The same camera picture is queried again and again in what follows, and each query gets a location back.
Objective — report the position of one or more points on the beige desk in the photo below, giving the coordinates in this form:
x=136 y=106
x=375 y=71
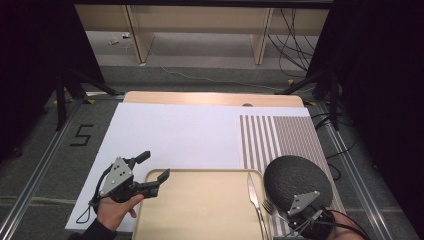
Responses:
x=200 y=18

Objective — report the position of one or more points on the black metal stand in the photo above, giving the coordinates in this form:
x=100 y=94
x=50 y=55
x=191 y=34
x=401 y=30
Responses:
x=61 y=100
x=333 y=96

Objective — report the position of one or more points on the silver knife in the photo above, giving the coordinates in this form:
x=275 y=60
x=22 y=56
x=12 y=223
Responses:
x=255 y=196

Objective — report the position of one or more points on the person's right hand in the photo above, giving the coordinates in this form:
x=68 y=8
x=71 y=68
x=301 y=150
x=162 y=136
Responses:
x=346 y=230

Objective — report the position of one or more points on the white board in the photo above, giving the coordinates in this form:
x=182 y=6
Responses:
x=173 y=133

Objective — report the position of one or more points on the beige tray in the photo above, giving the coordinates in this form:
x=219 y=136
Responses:
x=200 y=206

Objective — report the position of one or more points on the aluminium floor rail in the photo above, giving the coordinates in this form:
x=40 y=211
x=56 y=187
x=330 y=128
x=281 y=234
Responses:
x=40 y=163
x=353 y=166

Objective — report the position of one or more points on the striped placemat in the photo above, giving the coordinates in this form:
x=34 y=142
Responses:
x=293 y=133

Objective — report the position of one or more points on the small floor scrap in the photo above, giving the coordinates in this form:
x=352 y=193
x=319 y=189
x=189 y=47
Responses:
x=114 y=41
x=126 y=35

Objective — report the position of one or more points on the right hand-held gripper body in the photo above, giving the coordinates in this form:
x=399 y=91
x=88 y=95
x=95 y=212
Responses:
x=305 y=203

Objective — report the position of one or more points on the dark round plate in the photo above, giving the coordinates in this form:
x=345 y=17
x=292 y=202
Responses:
x=293 y=176

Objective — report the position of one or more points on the person's left hand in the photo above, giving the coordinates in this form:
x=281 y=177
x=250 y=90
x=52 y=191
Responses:
x=113 y=211

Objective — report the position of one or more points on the black curtain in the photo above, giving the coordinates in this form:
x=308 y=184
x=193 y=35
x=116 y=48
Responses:
x=383 y=83
x=30 y=66

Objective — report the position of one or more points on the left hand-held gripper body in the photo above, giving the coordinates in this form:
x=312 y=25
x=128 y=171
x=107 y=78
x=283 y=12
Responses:
x=116 y=174

